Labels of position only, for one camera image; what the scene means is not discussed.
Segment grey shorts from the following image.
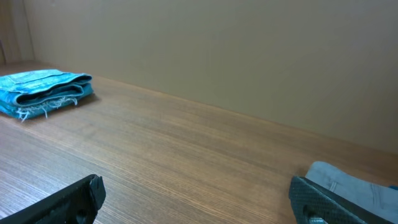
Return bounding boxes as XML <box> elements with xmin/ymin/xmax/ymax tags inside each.
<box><xmin>305</xmin><ymin>161</ymin><xmax>397</xmax><ymax>223</ymax></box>

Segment light blue jeans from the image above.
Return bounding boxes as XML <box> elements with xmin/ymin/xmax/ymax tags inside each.
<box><xmin>1</xmin><ymin>69</ymin><xmax>93</xmax><ymax>121</ymax></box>

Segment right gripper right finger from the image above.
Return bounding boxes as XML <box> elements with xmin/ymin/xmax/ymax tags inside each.
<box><xmin>289</xmin><ymin>176</ymin><xmax>390</xmax><ymax>224</ymax></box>

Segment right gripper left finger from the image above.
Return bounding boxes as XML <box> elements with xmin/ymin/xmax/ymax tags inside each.
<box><xmin>1</xmin><ymin>174</ymin><xmax>106</xmax><ymax>224</ymax></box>

